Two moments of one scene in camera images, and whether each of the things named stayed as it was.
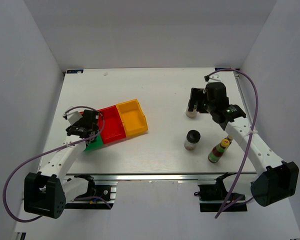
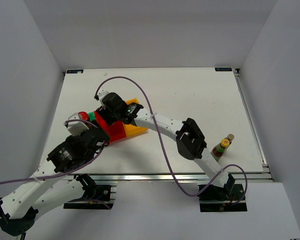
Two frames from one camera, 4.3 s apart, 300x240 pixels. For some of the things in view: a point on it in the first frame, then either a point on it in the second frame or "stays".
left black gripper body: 77,124 to 91,156
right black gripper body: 201,97 to 110,117
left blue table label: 75,71 stays
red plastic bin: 113,129 stays
